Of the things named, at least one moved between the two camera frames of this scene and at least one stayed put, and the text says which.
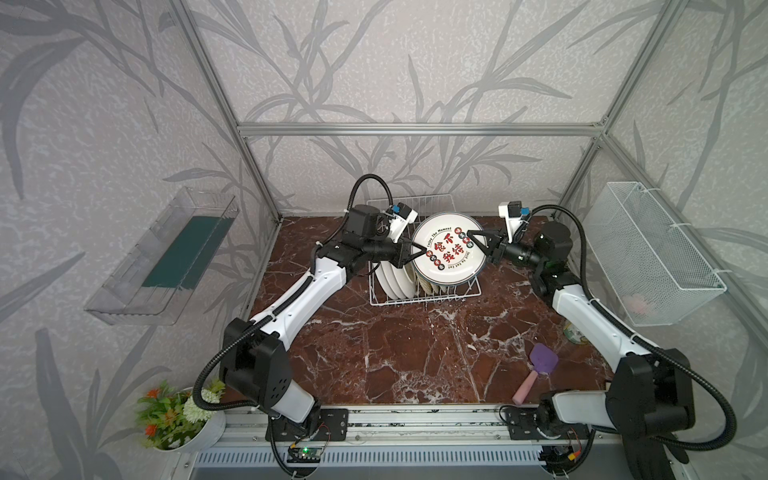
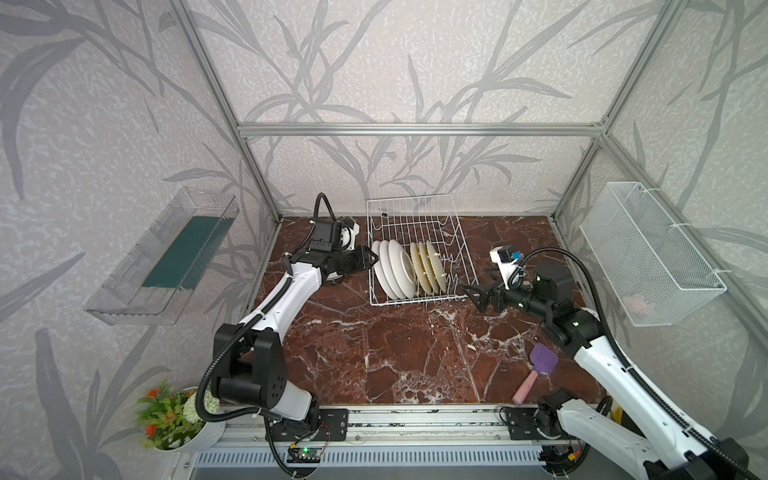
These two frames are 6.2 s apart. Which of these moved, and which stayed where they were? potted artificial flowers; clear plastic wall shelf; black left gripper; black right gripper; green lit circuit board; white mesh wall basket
Moved: black right gripper; black left gripper
Stayed: clear plastic wall shelf; green lit circuit board; potted artificial flowers; white mesh wall basket
